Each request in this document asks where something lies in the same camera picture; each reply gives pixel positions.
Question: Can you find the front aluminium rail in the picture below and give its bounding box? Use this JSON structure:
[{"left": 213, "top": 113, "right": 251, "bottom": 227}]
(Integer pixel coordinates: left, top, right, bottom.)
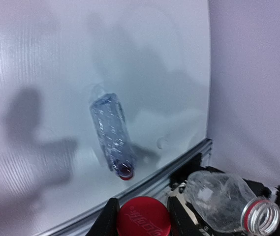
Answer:
[{"left": 38, "top": 138, "right": 213, "bottom": 236}]

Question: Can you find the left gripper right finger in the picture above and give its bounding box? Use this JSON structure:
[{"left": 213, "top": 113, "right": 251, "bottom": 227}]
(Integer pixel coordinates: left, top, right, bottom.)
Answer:
[{"left": 167, "top": 196, "right": 201, "bottom": 236}]

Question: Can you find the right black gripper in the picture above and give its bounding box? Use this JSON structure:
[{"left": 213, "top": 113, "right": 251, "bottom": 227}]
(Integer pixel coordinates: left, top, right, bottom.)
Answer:
[{"left": 170, "top": 153, "right": 280, "bottom": 236}]

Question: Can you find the crushed bottle red cap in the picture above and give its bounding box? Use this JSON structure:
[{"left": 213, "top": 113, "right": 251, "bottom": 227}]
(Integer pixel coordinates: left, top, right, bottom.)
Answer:
[{"left": 90, "top": 93, "right": 136, "bottom": 180}]

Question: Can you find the white bottle cap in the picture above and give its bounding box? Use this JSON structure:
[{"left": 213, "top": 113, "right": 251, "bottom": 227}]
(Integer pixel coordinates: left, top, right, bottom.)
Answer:
[{"left": 156, "top": 137, "right": 168, "bottom": 149}]

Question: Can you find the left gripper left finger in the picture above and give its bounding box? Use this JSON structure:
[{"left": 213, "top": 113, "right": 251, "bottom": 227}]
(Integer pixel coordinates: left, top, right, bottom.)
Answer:
[{"left": 86, "top": 198, "right": 120, "bottom": 236}]

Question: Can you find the clear bottle red cap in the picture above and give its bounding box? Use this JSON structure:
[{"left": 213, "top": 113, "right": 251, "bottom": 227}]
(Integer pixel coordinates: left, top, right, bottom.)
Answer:
[{"left": 184, "top": 171, "right": 280, "bottom": 236}]

